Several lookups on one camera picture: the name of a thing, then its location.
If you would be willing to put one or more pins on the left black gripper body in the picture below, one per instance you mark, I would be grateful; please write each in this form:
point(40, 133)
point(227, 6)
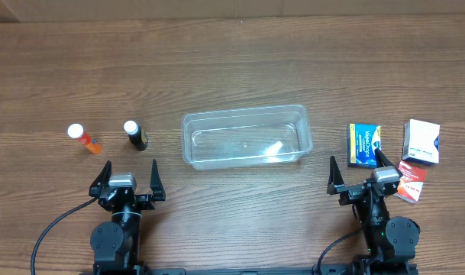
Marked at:
point(143, 197)

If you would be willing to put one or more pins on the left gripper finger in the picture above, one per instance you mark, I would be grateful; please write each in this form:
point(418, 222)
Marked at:
point(103, 178)
point(156, 185)

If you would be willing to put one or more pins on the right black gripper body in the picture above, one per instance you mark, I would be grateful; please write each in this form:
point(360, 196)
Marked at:
point(354, 189)

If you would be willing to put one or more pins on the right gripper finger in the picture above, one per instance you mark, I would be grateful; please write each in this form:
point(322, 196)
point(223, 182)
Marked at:
point(335, 177)
point(381, 159)

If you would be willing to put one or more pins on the blue yellow lozenge box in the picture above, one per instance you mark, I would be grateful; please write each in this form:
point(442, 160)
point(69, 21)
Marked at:
point(362, 141)

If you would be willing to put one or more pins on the white blue bandage box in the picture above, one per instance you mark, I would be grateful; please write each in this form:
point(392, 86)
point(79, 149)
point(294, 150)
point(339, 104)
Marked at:
point(421, 142)

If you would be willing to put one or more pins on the black bottle white cap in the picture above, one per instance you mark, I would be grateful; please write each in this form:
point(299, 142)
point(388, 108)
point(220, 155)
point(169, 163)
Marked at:
point(136, 134)

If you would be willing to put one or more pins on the orange bottle white cap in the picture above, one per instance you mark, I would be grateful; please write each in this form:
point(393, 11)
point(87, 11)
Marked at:
point(76, 131)

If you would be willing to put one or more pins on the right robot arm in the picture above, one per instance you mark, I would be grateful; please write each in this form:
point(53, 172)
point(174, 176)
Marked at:
point(390, 240)

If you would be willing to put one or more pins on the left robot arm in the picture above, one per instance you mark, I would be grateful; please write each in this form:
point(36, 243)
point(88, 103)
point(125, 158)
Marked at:
point(116, 243)

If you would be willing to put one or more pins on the clear plastic container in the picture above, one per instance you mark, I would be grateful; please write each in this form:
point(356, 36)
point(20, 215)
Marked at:
point(246, 136)

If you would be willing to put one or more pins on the red white small box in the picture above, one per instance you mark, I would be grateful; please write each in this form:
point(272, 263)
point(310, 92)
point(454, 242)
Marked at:
point(411, 182)

